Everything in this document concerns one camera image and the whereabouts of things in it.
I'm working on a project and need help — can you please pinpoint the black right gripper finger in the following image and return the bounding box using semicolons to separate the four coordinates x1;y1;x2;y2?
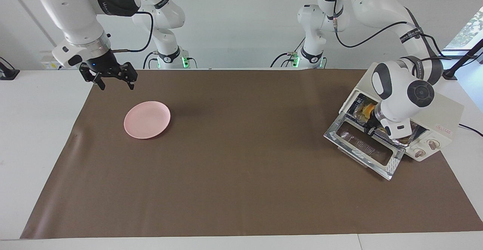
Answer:
79;64;105;91
119;62;137;90

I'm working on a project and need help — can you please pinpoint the yellow ridged bread loaf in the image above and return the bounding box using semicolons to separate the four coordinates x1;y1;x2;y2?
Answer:
358;105;376;120

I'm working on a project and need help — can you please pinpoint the silver aluminium foil tray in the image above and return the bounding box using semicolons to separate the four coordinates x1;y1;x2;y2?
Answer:
353;93;427;145

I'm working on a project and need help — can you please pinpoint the glass oven door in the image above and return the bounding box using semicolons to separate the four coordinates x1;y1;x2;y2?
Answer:
324;112;406;181

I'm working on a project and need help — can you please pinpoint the cream toaster oven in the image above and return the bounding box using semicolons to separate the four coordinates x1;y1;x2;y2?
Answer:
324;62;465;181

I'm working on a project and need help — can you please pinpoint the pink round plate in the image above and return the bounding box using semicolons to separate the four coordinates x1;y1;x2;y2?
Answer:
124;101;171;139

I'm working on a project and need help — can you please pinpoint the window with green trees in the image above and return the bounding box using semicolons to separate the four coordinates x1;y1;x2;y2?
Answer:
445;8;483;50

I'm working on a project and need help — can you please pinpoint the brown table mat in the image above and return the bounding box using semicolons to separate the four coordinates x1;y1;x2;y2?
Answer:
20;69;483;239

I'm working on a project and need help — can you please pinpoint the black base cable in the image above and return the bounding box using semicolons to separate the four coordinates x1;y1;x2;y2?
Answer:
143;51;159;69
270;35;306;68

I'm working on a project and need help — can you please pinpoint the white wall socket box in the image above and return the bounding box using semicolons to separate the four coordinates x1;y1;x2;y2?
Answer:
41;52;61;70

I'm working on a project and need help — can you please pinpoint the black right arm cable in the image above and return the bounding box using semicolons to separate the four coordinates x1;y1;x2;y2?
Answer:
113;11;154;53

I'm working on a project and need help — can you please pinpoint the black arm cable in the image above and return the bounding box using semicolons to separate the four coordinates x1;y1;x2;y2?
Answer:
113;11;154;53
334;0;453;60

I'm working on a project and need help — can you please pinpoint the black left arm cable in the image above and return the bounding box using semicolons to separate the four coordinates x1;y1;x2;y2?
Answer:
334;0;453;60

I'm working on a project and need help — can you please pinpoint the black camera stand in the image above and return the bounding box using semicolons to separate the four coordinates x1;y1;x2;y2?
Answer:
0;57;20;80
440;39;483;80

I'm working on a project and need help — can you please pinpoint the black oven power cord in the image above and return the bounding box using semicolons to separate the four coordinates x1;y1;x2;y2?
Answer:
458;123;483;137

